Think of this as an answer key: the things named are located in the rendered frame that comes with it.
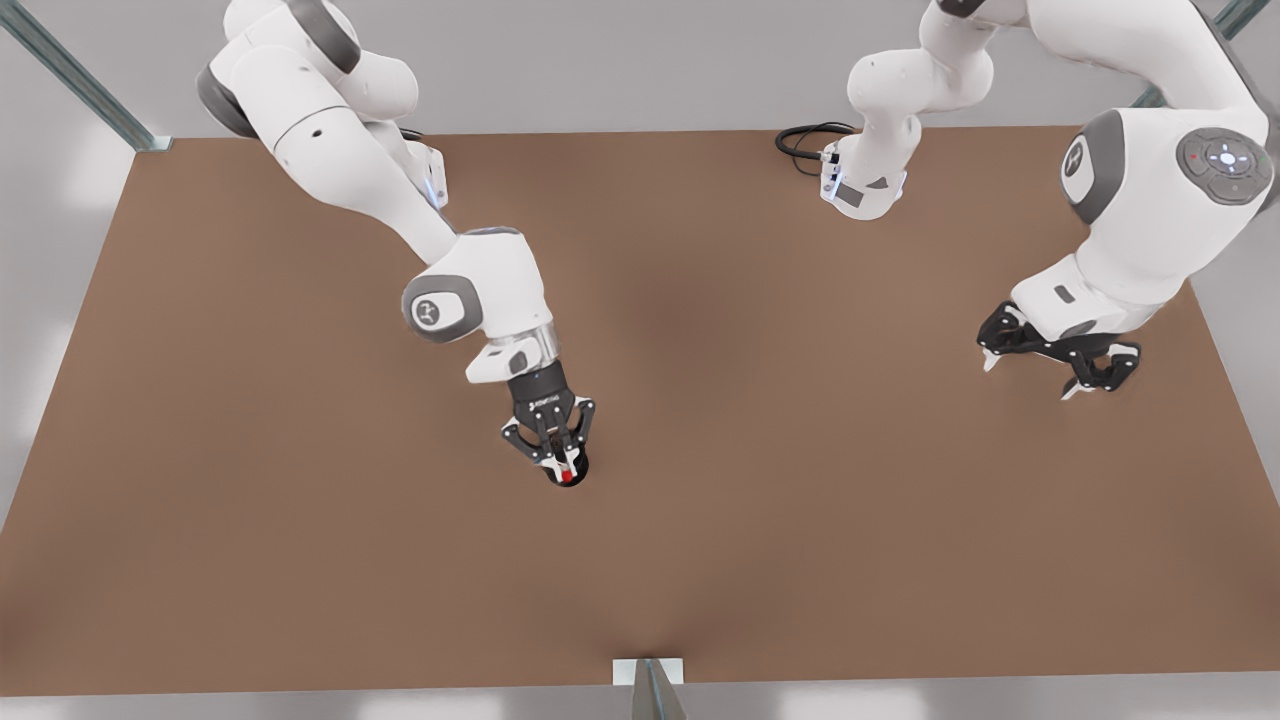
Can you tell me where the small black object red mark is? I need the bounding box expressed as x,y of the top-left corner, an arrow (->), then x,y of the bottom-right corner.
544,447 -> 591,489

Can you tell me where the black cable loop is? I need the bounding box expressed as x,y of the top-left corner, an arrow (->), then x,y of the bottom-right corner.
775,122 -> 859,179

